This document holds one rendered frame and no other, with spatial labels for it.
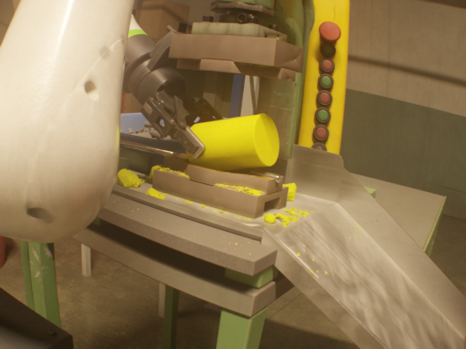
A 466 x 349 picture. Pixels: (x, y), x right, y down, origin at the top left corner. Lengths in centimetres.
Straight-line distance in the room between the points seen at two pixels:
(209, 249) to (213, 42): 27
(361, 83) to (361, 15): 97
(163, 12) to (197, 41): 557
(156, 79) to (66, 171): 44
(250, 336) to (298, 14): 53
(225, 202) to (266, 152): 8
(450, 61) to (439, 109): 68
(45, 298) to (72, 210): 55
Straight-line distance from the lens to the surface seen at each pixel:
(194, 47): 64
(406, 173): 587
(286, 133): 77
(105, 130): 30
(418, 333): 64
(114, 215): 58
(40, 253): 79
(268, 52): 58
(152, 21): 624
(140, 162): 79
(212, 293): 53
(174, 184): 66
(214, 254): 49
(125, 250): 60
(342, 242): 66
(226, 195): 61
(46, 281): 82
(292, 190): 71
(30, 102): 28
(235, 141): 61
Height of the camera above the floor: 117
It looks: 12 degrees down
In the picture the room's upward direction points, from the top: 7 degrees clockwise
